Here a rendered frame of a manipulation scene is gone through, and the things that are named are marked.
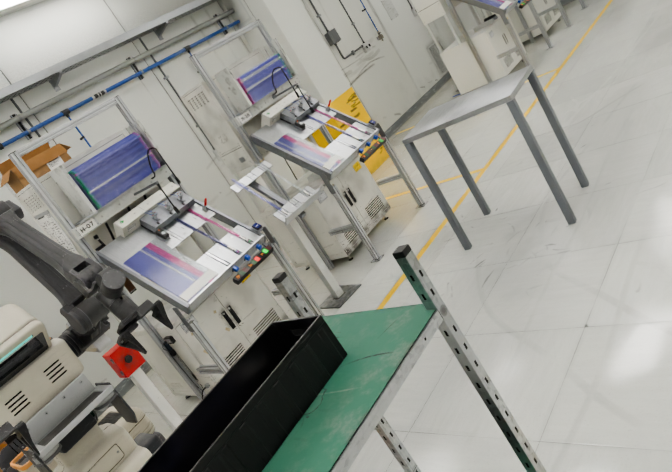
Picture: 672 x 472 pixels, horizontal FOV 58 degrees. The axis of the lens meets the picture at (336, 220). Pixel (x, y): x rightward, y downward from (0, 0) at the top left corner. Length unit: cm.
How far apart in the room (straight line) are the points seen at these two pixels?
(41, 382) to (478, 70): 632
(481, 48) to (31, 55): 464
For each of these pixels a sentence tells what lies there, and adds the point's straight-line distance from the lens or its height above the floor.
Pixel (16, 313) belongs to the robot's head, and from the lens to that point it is 191.
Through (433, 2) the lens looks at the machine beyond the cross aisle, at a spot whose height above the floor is 118.
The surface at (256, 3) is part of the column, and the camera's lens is 658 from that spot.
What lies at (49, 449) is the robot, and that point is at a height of 103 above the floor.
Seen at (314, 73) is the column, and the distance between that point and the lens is 655.
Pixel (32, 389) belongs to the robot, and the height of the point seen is 116.
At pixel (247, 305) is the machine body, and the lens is 397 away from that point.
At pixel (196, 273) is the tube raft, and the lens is 354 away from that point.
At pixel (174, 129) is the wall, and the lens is 595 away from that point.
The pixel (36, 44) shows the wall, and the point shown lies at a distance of 573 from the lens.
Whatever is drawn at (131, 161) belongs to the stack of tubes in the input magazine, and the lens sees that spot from 391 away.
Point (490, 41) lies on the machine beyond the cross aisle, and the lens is 729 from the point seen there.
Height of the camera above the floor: 154
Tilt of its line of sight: 15 degrees down
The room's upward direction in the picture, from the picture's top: 33 degrees counter-clockwise
